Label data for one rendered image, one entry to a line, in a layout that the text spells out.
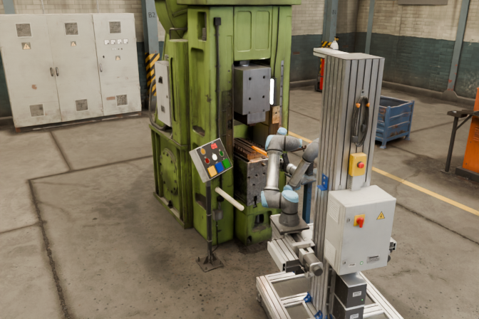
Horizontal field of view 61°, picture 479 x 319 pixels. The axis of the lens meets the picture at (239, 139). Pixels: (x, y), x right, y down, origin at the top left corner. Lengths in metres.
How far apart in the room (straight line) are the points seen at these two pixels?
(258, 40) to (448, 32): 7.91
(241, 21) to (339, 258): 2.14
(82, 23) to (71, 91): 1.30
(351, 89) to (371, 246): 0.95
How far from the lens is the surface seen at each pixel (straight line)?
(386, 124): 7.06
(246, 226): 4.05
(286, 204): 2.87
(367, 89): 2.45
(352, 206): 2.41
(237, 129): 4.22
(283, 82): 4.00
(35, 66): 8.33
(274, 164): 2.93
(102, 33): 8.48
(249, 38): 3.71
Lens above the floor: 2.33
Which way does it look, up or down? 19 degrees down
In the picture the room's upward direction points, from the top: straight up
